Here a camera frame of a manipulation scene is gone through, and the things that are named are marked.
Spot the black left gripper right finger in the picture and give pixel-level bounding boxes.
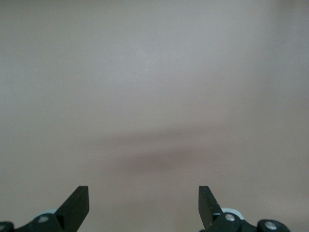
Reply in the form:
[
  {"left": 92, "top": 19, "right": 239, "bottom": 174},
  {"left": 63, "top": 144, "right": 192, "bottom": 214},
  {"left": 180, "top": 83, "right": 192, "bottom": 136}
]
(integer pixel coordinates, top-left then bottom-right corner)
[{"left": 199, "top": 185, "right": 290, "bottom": 232}]

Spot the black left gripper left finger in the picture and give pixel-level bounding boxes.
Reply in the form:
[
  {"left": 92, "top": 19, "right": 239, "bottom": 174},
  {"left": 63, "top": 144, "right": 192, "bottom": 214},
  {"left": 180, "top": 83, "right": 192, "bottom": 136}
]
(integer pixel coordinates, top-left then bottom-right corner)
[{"left": 0, "top": 185, "right": 89, "bottom": 232}]

